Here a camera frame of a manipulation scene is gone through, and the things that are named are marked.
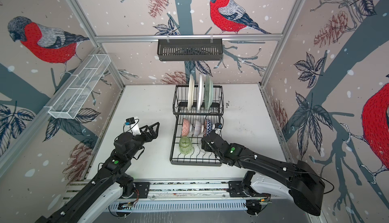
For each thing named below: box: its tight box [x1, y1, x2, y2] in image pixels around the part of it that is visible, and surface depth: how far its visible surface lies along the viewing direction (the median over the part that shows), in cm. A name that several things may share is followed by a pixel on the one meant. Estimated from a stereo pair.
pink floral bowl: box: [181, 118, 190, 137], surface depth 87 cm
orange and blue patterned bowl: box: [203, 118, 214, 138], surface depth 86 cm
